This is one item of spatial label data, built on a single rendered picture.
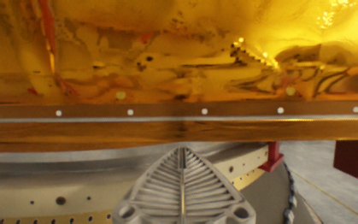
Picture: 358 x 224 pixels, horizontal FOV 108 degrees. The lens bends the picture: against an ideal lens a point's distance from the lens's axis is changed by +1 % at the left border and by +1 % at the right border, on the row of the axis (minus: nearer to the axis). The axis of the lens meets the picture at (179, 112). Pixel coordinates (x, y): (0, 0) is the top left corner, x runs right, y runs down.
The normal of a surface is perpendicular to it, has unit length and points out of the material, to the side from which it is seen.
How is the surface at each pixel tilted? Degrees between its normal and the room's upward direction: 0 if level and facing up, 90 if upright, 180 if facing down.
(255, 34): 92
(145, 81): 124
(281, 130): 90
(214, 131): 90
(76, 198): 90
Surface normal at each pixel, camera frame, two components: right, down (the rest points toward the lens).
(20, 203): 0.04, 0.11
